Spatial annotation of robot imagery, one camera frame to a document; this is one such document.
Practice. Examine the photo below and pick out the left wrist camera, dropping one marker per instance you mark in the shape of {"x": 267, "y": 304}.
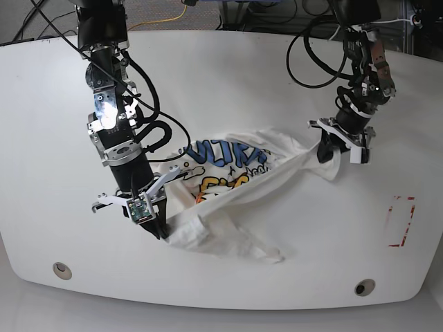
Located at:
{"x": 359, "y": 155}

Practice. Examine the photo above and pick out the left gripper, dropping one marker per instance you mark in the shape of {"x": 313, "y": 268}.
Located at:
{"x": 345, "y": 130}

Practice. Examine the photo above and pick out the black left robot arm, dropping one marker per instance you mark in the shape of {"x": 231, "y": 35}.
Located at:
{"x": 367, "y": 72}

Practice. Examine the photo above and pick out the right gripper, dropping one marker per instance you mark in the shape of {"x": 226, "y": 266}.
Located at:
{"x": 135, "y": 177}

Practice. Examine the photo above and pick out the table cable grommet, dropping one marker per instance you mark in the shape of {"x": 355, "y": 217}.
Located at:
{"x": 62, "y": 271}
{"x": 365, "y": 287}

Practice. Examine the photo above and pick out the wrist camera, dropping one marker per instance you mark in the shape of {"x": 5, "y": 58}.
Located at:
{"x": 138, "y": 210}
{"x": 359, "y": 155}

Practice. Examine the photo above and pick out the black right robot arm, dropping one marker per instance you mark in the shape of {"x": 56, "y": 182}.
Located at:
{"x": 125, "y": 125}

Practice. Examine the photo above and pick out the red tape rectangle marking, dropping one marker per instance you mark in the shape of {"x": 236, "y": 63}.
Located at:
{"x": 398, "y": 221}

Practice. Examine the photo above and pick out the white printed t-shirt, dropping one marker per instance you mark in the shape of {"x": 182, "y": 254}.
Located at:
{"x": 227, "y": 170}

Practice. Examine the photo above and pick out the left table cable grommet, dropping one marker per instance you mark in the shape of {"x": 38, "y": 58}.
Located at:
{"x": 62, "y": 271}

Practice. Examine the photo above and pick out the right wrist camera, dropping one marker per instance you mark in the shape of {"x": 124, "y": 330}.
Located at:
{"x": 138, "y": 210}

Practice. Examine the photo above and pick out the right table cable grommet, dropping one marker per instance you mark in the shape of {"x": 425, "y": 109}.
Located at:
{"x": 365, "y": 287}

